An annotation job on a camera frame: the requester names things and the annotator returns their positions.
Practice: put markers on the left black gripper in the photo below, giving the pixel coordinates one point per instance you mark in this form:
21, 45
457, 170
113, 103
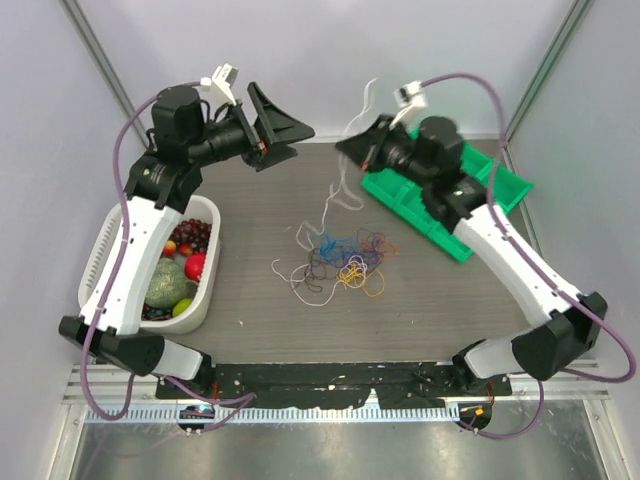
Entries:
271, 133

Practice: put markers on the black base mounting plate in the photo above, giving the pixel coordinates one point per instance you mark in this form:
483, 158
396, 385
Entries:
338, 386

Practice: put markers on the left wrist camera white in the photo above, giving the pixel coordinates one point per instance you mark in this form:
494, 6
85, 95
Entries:
218, 86

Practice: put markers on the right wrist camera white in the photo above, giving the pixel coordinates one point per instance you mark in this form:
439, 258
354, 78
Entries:
411, 102

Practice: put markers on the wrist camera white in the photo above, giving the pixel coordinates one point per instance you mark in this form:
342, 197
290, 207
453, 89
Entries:
218, 86
411, 102

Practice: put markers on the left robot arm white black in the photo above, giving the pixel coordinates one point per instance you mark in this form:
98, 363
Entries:
186, 136

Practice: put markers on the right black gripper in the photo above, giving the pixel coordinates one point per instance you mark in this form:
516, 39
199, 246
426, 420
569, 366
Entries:
371, 145

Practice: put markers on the small peach fruits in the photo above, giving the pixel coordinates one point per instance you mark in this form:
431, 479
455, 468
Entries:
170, 249

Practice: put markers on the white slotted cable duct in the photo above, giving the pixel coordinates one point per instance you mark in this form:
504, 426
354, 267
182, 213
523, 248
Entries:
370, 412

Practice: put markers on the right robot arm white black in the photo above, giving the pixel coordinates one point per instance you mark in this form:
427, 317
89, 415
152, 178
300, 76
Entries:
559, 314

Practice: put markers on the green compartment bin tray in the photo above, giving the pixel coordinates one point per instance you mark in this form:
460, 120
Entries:
406, 199

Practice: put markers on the yellow green small fruit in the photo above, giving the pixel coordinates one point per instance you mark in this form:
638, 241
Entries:
181, 307

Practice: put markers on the white plastic fruit basket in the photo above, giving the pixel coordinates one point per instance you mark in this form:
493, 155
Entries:
149, 230

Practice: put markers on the red apple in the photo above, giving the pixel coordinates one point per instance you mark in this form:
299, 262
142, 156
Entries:
194, 266

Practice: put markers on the red grape bunch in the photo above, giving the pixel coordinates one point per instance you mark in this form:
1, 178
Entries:
191, 236

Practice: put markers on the green netted melon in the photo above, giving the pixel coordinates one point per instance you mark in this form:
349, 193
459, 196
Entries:
168, 285

